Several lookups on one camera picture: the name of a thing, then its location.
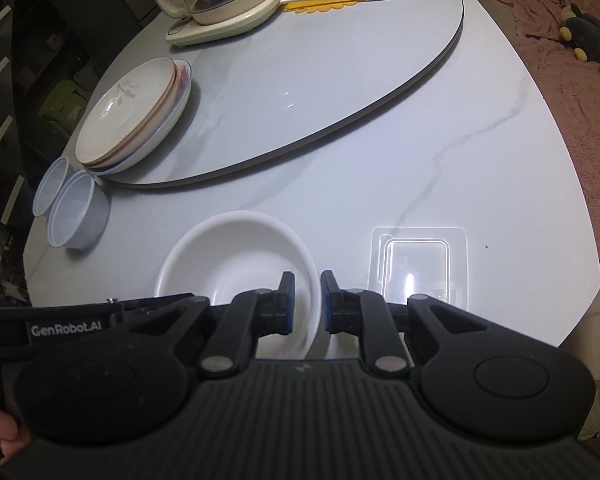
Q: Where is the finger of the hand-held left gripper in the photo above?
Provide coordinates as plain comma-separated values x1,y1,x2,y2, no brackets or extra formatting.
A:
105,292,197,312

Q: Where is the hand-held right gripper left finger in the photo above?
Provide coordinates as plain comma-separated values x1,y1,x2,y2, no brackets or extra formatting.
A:
127,270,297,380

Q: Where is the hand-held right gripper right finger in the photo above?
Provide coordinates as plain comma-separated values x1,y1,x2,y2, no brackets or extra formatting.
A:
320,270,487,379

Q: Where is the white ceramic bowl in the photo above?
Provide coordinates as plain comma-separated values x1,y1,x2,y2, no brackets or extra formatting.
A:
153,210,322,360

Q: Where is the cream plate with grey leaves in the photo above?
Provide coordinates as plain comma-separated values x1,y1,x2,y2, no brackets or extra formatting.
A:
86,60,182,170

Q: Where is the white plate with thin sprig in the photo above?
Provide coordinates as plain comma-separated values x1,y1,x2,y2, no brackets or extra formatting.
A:
75,57,177,166

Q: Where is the white plate with pink flower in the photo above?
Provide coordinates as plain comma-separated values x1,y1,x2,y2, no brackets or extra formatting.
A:
87,59,193,177

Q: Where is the clear plastic tray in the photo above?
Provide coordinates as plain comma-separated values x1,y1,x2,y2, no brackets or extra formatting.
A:
370,226,468,306

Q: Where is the pale blue plastic bowl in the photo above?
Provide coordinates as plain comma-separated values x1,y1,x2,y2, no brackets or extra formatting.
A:
33,156,71,218
47,170,112,251

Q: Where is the stack of green stools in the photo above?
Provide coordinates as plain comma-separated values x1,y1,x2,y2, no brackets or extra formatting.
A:
47,77,93,128

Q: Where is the round grey table turntable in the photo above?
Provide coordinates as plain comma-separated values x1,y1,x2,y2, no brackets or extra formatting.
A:
87,0,466,190

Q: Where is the black white display shelf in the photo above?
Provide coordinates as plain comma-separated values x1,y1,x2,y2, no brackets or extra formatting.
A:
0,0,81,306

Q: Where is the cream kettle base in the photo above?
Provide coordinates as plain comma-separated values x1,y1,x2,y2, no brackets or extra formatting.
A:
165,0,287,50

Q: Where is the pink sofa cover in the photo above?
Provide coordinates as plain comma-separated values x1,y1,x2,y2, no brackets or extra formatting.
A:
472,0,600,266

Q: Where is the black mouse plush toy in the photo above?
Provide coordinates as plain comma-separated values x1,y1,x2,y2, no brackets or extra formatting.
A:
557,4,600,63

